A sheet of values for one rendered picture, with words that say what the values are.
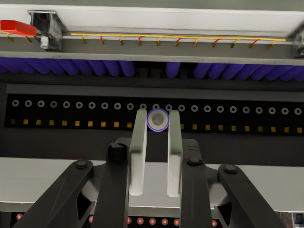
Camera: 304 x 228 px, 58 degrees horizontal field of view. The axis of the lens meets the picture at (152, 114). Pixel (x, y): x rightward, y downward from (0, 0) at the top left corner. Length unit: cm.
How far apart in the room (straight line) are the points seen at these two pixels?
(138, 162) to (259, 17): 20
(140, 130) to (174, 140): 2
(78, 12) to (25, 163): 16
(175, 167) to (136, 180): 2
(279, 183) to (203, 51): 16
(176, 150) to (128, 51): 18
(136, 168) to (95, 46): 19
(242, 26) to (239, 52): 3
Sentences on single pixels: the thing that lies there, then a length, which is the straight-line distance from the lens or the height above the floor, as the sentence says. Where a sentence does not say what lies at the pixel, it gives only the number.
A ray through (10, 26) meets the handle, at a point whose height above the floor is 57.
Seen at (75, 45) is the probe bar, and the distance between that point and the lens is 33.
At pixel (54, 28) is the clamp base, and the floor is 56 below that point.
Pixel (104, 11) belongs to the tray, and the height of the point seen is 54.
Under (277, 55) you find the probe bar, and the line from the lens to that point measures 34.
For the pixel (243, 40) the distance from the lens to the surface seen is 33.
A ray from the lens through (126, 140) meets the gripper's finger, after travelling 18.
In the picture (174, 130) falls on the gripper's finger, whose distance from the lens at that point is 18.
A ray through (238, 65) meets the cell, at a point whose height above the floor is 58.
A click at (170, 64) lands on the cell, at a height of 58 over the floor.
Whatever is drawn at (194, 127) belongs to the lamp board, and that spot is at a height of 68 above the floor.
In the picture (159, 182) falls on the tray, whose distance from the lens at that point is 29.
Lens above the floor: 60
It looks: 7 degrees up
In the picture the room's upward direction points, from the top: 178 degrees counter-clockwise
